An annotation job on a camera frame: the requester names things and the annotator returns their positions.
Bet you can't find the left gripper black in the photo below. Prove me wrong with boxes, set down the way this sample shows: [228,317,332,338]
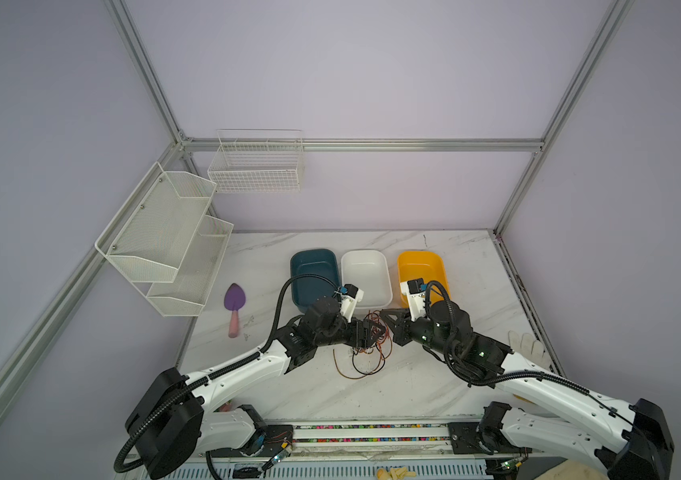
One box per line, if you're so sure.
[315,316,385,348]

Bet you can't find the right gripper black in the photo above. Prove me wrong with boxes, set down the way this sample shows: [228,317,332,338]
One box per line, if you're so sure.
[375,305,455,359]

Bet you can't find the red orange cables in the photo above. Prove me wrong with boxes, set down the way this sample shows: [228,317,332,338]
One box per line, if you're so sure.
[332,308,394,381]

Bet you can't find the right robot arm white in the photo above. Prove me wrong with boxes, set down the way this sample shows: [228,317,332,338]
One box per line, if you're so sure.
[381,278,675,479]

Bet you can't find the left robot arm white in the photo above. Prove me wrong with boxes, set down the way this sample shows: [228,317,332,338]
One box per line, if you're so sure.
[114,284,385,479]

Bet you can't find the white plastic bin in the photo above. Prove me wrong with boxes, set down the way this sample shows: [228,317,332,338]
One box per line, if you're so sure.
[340,250,393,310]

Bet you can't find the yellow plastic bin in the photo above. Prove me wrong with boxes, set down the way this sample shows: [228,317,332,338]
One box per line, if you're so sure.
[397,251,450,294]

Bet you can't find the teal plastic bin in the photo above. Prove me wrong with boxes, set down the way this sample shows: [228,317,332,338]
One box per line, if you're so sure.
[290,248,340,313]

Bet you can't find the white work glove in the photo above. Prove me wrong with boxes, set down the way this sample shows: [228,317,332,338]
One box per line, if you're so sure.
[507,330,548,363]

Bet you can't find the white mesh two-tier shelf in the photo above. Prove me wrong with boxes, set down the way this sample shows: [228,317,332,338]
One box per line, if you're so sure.
[94,165,234,317]

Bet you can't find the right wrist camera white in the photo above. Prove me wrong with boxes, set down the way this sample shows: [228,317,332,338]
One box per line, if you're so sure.
[400,278,426,322]

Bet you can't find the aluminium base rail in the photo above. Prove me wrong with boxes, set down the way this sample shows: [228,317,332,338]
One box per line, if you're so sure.
[116,410,606,479]

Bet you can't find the white wire basket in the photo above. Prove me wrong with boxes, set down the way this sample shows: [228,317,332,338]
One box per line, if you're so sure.
[208,129,304,194]

